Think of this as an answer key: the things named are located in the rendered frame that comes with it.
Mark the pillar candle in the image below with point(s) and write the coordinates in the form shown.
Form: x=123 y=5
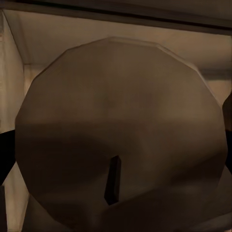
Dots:
x=227 y=113
x=121 y=135

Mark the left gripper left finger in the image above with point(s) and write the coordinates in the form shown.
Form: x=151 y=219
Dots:
x=7 y=154

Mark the cabinet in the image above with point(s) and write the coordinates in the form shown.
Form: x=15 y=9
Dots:
x=33 y=33

